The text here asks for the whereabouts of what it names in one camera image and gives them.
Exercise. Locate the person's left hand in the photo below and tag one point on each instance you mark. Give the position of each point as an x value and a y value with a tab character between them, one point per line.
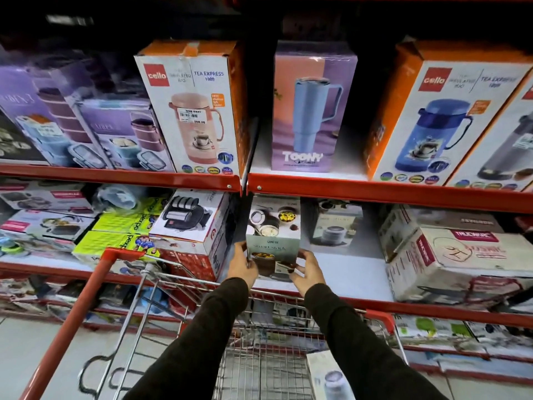
243	270

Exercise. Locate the person's right hand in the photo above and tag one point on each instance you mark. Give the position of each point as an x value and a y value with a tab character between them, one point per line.
311	279

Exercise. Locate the person's left thumb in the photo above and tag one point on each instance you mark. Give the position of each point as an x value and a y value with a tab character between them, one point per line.
248	258

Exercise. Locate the person's right thumb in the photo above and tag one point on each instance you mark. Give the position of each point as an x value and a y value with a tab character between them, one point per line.
298	275

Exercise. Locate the grey-green lunch container box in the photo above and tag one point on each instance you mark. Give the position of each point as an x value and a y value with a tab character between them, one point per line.
272	233

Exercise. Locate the person's right forearm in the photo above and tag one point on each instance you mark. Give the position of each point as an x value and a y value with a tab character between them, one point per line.
362	354

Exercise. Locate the person's left forearm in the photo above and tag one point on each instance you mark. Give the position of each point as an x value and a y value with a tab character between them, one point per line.
200	345

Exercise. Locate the red white appliance box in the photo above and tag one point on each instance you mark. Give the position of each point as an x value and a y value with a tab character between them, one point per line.
195	258

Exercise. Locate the grey box with steel pot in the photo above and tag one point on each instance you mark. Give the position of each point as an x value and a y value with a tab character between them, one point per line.
337	224

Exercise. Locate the white box with black appliance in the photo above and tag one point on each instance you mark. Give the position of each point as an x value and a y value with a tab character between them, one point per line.
189	214

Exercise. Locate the blue plastic item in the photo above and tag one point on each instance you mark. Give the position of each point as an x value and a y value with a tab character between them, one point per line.
154	300

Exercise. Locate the white box with steel tumbler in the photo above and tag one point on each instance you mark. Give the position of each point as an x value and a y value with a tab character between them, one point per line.
329	377

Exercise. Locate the red metal shelf rack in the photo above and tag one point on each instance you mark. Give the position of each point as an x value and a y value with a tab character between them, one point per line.
374	191

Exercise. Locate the lime green cartoon box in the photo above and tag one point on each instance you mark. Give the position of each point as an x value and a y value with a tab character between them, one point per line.
108	245
129	220

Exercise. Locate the clear plastic wrapped item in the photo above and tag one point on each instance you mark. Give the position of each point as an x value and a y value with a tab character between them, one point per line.
118	197

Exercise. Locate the white red-label casserole box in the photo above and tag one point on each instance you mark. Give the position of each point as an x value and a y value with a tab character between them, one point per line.
466	266
433	222

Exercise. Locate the white box with green print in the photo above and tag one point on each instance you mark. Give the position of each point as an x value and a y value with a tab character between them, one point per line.
433	331

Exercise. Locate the orange white pink jug box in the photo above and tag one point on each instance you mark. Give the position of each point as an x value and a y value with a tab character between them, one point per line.
195	120

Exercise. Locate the purple blue tumbler box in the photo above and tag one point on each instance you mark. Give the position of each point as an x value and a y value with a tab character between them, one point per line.
310	112

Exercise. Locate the purple stacked lunch box carton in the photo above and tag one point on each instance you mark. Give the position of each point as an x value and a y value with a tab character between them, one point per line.
120	133
37	120

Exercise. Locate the orange white blue jug box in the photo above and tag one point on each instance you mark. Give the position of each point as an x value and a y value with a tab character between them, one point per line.
433	124

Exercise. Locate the white red-label cookware box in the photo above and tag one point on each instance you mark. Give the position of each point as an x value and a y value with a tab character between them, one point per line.
45	229
45	197

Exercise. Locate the white box with dark print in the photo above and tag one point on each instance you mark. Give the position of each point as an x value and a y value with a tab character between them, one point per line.
504	337

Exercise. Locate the orange white grey jug box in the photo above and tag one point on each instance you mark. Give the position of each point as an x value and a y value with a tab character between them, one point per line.
506	149

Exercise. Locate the dark steel container box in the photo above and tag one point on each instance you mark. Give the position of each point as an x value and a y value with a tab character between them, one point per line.
14	141

